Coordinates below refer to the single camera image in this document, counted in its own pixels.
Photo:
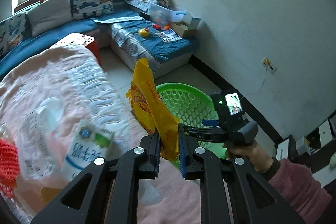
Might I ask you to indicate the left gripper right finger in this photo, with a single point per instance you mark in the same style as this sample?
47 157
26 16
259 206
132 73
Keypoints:
231 191

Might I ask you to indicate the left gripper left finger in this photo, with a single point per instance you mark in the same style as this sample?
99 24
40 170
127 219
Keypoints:
106 191

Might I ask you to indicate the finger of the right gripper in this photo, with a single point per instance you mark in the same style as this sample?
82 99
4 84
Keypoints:
199 129

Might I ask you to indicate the yellow snack wrapper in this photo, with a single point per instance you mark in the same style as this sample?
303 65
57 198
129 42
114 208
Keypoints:
150 110

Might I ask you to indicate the white blue milk carton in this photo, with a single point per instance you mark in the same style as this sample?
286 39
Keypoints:
88 143

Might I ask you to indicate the clear plastic printed bag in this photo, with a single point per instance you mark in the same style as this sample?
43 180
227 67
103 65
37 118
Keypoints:
36 137

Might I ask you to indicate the red mesh bag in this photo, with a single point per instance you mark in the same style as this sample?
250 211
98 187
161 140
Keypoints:
9 168

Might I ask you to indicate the pink sleeve right forearm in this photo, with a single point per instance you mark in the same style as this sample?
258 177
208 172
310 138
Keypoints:
297 186

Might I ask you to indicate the right hand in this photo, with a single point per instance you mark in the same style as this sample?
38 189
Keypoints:
258 157

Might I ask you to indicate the green plastic basket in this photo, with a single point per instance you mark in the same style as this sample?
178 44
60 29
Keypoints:
188 103

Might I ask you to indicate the blue sectional sofa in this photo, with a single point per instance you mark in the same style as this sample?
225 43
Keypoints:
164 50

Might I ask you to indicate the open cardboard box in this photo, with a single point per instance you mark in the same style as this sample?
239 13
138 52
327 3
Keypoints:
186 29

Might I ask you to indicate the yellow duck toy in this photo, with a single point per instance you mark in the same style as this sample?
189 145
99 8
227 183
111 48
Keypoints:
144 32

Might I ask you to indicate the red small toy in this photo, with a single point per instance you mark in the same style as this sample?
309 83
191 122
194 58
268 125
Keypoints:
156 26

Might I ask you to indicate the clear plastic storage box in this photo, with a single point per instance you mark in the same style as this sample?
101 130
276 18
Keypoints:
163 16

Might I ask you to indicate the pink blanket table cover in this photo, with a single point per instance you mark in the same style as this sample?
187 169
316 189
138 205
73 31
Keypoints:
73 75

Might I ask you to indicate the red plastic stool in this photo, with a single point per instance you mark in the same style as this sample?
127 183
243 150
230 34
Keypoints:
86 41

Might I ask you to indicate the butterfly cushion centre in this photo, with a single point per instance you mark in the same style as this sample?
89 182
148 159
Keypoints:
84 9

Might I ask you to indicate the butterfly cushion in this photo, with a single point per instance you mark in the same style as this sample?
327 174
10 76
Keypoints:
84 9
12 32

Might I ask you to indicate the grey cushion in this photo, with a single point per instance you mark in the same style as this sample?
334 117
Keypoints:
48 15

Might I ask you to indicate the butterfly cushion left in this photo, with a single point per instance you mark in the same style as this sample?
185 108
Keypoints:
12 32

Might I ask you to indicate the wall power socket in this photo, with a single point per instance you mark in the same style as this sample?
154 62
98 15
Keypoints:
268 65

